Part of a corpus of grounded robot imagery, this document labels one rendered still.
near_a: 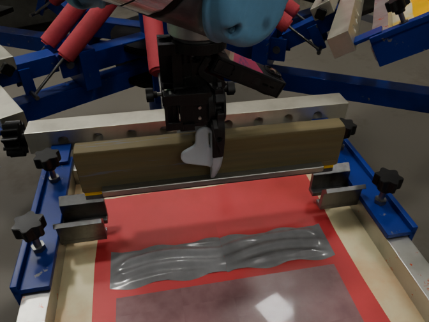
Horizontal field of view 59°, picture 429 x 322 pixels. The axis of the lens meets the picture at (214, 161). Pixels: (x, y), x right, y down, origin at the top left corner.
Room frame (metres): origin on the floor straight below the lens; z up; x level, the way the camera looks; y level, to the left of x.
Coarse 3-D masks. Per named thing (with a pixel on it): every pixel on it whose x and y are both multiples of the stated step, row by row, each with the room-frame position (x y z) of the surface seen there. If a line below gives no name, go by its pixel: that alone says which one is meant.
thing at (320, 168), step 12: (264, 168) 0.47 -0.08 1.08; (276, 168) 0.47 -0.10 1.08; (288, 168) 0.47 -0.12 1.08; (300, 168) 0.47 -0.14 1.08; (312, 168) 0.47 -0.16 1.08; (156, 180) 0.44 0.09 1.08; (168, 180) 0.44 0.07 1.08; (180, 180) 0.44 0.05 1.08; (192, 180) 0.44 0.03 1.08; (204, 180) 0.44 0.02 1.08; (216, 180) 0.44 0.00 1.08; (228, 180) 0.44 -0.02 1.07; (240, 180) 0.45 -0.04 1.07; (108, 192) 0.41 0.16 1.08; (120, 192) 0.42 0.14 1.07; (132, 192) 0.42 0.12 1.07
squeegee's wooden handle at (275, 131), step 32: (256, 128) 0.48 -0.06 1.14; (288, 128) 0.48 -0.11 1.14; (320, 128) 0.49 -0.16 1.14; (96, 160) 0.42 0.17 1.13; (128, 160) 0.43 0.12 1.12; (160, 160) 0.44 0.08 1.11; (224, 160) 0.46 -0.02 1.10; (256, 160) 0.47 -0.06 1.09; (288, 160) 0.48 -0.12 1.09; (320, 160) 0.49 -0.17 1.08
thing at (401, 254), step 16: (352, 208) 0.50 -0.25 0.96; (368, 224) 0.45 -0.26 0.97; (384, 240) 0.40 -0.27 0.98; (400, 240) 0.40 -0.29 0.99; (384, 256) 0.39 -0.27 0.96; (400, 256) 0.36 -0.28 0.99; (416, 256) 0.36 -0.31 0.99; (400, 272) 0.35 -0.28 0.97; (416, 272) 0.34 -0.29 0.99; (416, 288) 0.31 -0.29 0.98; (32, 304) 0.29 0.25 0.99; (48, 304) 0.29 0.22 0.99; (416, 304) 0.30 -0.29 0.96; (32, 320) 0.26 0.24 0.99; (48, 320) 0.27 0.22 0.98
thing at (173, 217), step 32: (160, 192) 0.54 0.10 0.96; (192, 192) 0.54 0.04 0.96; (128, 224) 0.46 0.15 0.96; (160, 224) 0.46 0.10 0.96; (192, 224) 0.46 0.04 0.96; (96, 256) 0.39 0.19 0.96; (96, 288) 0.33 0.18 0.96; (160, 288) 0.33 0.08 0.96; (192, 288) 0.33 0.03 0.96; (224, 288) 0.33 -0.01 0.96; (96, 320) 0.28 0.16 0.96; (128, 320) 0.28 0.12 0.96; (160, 320) 0.28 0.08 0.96; (192, 320) 0.28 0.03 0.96; (224, 320) 0.28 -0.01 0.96
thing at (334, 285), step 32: (224, 192) 0.54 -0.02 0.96; (256, 192) 0.54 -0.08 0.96; (288, 192) 0.54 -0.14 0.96; (224, 224) 0.46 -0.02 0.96; (256, 224) 0.46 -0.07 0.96; (288, 224) 0.46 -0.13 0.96; (320, 224) 0.46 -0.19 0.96; (224, 256) 0.39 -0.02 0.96; (256, 288) 0.33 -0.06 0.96; (288, 288) 0.33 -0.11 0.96; (320, 288) 0.33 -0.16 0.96; (352, 288) 0.33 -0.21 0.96; (256, 320) 0.28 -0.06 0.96; (288, 320) 0.28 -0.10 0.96; (320, 320) 0.28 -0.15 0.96; (352, 320) 0.28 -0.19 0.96; (384, 320) 0.28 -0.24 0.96
